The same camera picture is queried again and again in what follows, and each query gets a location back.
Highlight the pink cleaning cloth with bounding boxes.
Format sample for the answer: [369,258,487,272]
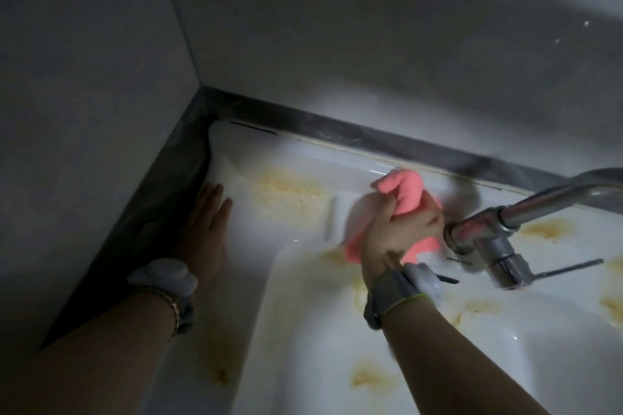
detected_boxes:
[343,168,444,265]

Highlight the silver metal faucet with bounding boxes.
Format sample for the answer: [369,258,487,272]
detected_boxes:
[443,168,623,290]

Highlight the person's left forearm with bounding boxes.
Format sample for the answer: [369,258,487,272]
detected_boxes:
[0,289,180,415]

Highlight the white ceramic sink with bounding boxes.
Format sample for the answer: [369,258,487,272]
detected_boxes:
[158,120,623,415]

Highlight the white tracker with grey strap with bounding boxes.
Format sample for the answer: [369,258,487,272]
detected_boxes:
[363,263,445,331]

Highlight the person's left hand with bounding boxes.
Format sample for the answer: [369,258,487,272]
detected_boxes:
[181,184,234,280]

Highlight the white wrist tracker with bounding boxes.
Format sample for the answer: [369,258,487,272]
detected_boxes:
[127,257,200,334]

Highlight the person's right forearm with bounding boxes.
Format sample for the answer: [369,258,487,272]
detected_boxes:
[382,299,552,415]

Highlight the person's right hand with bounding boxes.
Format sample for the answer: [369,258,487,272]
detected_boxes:
[361,191,445,287]

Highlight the gold bracelet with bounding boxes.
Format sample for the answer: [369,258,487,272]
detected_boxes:
[145,285,182,338]

